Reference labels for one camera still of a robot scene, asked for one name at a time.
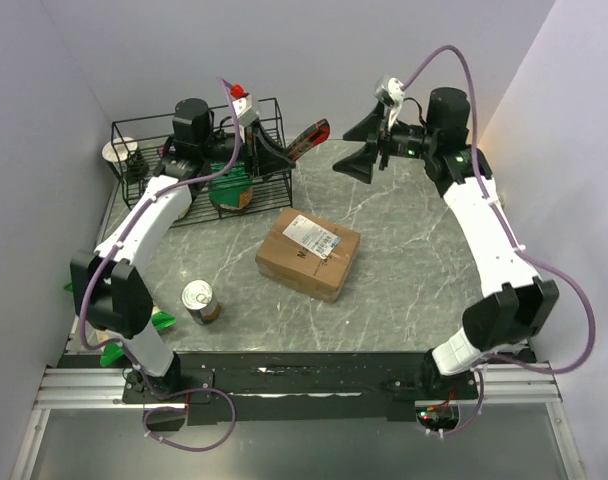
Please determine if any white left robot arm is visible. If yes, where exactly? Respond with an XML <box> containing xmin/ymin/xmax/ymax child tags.
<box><xmin>70</xmin><ymin>93</ymin><xmax>295</xmax><ymax>402</ymax></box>

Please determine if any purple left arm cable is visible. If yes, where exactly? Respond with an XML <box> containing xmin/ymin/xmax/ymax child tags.
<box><xmin>78</xmin><ymin>76</ymin><xmax>258</xmax><ymax>454</ymax></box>

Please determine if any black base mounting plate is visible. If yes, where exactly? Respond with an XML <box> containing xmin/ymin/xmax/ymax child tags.
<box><xmin>121</xmin><ymin>349</ymin><xmax>538</xmax><ymax>434</ymax></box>

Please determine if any green lid canister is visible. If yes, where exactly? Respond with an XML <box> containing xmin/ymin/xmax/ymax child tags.
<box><xmin>207</xmin><ymin>163</ymin><xmax>253</xmax><ymax>213</ymax></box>

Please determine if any white paper cup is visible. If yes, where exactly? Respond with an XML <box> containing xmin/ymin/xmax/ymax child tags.
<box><xmin>101</xmin><ymin>136</ymin><xmax>139</xmax><ymax>175</ymax></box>

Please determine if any green chips bag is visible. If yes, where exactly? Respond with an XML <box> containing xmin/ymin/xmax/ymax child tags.
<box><xmin>68</xmin><ymin>273</ymin><xmax>173</xmax><ymax>376</ymax></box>

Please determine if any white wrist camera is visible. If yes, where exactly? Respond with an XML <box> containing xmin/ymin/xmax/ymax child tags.
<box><xmin>229</xmin><ymin>84</ymin><xmax>260</xmax><ymax>127</ymax></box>
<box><xmin>374</xmin><ymin>76</ymin><xmax>404</xmax><ymax>130</ymax></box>

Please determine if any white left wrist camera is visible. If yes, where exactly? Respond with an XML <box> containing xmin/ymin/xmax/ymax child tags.
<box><xmin>229</xmin><ymin>84</ymin><xmax>260</xmax><ymax>127</ymax></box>

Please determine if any aluminium frame rail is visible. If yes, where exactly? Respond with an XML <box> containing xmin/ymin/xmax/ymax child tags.
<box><xmin>10</xmin><ymin>355</ymin><xmax>585</xmax><ymax>479</ymax></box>

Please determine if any red black utility knife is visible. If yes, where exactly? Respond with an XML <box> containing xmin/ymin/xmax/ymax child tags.
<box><xmin>286</xmin><ymin>118</ymin><xmax>330</xmax><ymax>162</ymax></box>

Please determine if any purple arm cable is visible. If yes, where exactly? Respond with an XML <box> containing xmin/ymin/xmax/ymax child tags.
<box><xmin>78</xmin><ymin>76</ymin><xmax>258</xmax><ymax>454</ymax></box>
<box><xmin>398</xmin><ymin>44</ymin><xmax>596</xmax><ymax>441</ymax></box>

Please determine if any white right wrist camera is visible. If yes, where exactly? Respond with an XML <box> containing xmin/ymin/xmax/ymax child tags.
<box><xmin>374</xmin><ymin>76</ymin><xmax>404</xmax><ymax>130</ymax></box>

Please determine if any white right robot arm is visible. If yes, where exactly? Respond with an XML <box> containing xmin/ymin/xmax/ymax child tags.
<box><xmin>333</xmin><ymin>79</ymin><xmax>559</xmax><ymax>399</ymax></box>

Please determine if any black wire basket rack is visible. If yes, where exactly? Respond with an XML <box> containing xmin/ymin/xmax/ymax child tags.
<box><xmin>112</xmin><ymin>114</ymin><xmax>293</xmax><ymax>226</ymax></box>

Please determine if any black cone object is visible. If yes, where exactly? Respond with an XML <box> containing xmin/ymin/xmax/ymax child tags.
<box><xmin>124</xmin><ymin>149</ymin><xmax>149</xmax><ymax>184</ymax></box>

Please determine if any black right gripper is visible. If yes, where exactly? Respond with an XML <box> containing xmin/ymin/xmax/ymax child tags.
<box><xmin>331</xmin><ymin>101</ymin><xmax>436</xmax><ymax>184</ymax></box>

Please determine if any brown cardboard express box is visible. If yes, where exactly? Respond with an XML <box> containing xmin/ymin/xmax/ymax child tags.
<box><xmin>255</xmin><ymin>207</ymin><xmax>361</xmax><ymax>303</ymax></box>

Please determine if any silver tin can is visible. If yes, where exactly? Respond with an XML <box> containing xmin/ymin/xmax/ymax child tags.
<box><xmin>181</xmin><ymin>280</ymin><xmax>221</xmax><ymax>325</ymax></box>

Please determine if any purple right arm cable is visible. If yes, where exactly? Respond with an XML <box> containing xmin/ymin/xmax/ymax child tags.
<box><xmin>398</xmin><ymin>44</ymin><xmax>596</xmax><ymax>441</ymax></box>

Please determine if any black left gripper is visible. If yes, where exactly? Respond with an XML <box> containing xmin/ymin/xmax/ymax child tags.
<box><xmin>201</xmin><ymin>117</ymin><xmax>297</xmax><ymax>180</ymax></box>

